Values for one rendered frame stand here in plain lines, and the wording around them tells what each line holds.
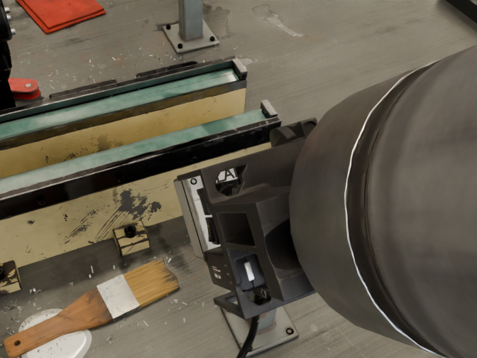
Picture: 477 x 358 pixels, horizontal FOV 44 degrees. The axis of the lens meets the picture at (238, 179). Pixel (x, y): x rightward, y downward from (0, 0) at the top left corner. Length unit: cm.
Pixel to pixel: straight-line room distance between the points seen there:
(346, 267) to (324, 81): 86
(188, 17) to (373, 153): 90
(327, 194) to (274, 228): 4
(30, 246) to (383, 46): 70
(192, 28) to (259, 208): 87
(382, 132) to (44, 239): 63
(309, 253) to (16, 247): 59
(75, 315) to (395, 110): 60
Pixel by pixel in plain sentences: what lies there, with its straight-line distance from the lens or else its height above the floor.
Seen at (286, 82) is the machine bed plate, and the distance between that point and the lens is 101.
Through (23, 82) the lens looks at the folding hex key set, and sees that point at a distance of 100.
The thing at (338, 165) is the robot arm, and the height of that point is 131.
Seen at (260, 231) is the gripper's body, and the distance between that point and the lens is 21.
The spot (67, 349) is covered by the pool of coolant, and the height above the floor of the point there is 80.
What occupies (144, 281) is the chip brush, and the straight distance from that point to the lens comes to 74.
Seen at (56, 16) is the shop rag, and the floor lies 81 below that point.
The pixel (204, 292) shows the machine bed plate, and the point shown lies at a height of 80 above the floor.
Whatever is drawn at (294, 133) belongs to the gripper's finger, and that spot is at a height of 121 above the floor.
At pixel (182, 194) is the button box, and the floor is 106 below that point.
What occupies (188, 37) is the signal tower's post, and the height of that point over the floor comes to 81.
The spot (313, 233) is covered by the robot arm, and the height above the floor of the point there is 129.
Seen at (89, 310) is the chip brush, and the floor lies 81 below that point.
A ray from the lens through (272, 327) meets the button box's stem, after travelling 71.
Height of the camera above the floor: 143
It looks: 49 degrees down
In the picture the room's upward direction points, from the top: 4 degrees clockwise
